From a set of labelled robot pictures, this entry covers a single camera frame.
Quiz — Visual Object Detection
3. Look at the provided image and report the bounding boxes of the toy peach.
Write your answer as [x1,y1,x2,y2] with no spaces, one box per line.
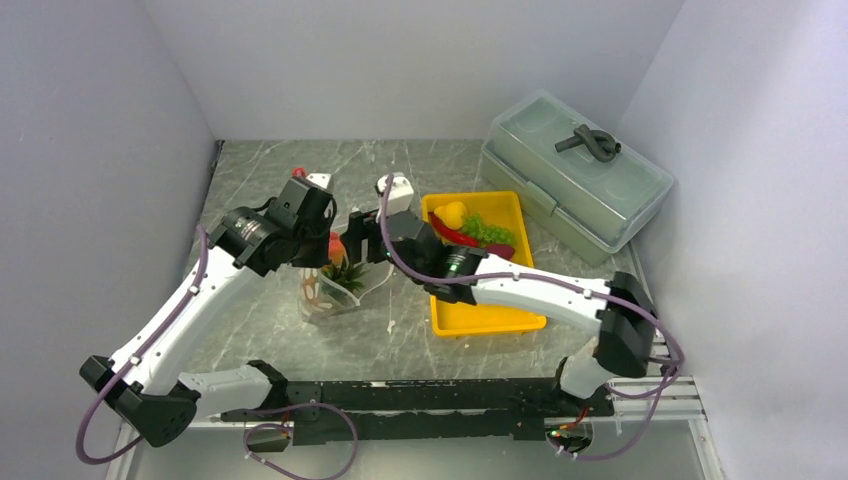
[328,231,347,267]

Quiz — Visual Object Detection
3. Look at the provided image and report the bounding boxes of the orange toy pineapple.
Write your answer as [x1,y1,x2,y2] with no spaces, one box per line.
[321,260,365,293]

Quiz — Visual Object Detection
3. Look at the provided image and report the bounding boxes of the yellow toy lemon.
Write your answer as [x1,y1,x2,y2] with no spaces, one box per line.
[433,201,468,231]

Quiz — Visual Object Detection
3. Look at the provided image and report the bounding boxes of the clear zip top bag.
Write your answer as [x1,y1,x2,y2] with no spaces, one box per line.
[298,262,394,322]

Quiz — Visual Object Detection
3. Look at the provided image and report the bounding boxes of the yellow plastic tray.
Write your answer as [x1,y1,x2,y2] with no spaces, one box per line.
[422,191,547,338]

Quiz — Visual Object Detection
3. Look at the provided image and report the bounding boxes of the purple toy sweet potato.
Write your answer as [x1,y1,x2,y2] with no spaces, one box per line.
[486,244,515,261]

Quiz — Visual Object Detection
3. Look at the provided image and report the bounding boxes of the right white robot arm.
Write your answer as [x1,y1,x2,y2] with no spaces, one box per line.
[340,211,656,415]

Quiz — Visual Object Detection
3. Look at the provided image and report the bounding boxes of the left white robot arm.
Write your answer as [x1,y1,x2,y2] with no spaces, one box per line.
[79,206,333,447]

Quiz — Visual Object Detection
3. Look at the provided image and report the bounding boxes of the red toy chili pepper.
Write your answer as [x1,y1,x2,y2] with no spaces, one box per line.
[428,212,480,248]

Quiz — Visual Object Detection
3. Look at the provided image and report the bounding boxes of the green toy grapes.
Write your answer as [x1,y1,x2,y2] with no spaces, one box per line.
[460,213,515,246]

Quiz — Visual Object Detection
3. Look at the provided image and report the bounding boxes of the green translucent storage box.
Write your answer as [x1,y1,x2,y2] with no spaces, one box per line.
[481,91,674,266]

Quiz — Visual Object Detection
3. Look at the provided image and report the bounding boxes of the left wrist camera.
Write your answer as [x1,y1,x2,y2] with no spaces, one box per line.
[268,173,336,234]

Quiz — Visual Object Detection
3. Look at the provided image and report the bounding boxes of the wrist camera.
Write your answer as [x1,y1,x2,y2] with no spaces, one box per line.
[268,173,336,234]
[375,172,415,216]

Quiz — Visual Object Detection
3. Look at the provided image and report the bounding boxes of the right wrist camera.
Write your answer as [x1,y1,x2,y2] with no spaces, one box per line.
[375,172,415,216]

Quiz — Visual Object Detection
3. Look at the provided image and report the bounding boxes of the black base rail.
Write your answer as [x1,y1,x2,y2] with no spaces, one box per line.
[220,378,614,446]

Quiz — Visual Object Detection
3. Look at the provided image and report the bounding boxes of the dark knotted hose piece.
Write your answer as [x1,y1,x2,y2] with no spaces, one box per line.
[554,123,623,162]

